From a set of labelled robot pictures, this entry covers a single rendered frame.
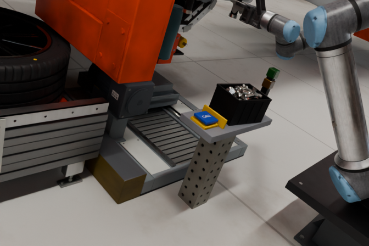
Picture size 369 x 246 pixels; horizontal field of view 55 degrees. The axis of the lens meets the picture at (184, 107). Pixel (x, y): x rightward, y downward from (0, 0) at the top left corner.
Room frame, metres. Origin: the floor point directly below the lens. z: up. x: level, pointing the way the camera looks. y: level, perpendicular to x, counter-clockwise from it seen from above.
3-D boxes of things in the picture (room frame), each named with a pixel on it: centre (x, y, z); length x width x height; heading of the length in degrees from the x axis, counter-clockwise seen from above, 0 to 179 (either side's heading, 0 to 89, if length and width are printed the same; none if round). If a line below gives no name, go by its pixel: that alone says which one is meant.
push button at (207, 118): (1.22, -0.09, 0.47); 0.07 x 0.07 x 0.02; 53
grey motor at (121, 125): (1.58, 0.37, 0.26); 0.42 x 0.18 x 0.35; 53
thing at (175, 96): (1.95, 0.35, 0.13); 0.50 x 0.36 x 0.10; 143
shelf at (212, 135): (1.35, -0.19, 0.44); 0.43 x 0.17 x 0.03; 143
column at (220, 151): (1.33, -0.17, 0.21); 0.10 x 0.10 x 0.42; 53
